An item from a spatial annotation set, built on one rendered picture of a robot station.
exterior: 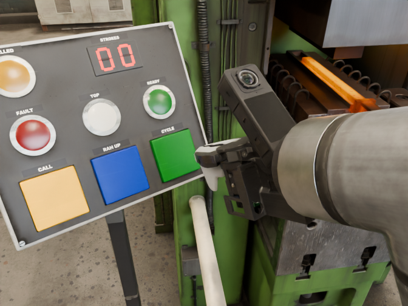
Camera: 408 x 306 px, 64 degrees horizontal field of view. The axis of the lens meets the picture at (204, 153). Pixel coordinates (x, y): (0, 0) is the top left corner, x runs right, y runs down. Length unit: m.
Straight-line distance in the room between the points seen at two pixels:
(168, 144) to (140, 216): 1.37
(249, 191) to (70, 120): 0.30
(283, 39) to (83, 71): 0.83
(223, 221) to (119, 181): 0.65
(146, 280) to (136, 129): 1.16
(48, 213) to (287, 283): 0.80
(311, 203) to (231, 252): 1.01
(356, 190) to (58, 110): 0.42
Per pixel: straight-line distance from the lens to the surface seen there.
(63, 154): 0.53
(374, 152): 0.23
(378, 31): 0.79
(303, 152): 0.26
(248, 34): 0.83
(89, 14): 5.99
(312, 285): 1.18
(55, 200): 0.52
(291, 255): 1.02
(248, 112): 0.33
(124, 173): 0.54
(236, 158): 0.35
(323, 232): 0.98
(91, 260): 1.77
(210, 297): 0.81
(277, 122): 0.34
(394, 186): 0.22
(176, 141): 0.56
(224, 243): 1.22
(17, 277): 1.84
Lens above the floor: 1.33
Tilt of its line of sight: 34 degrees down
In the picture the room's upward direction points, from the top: straight up
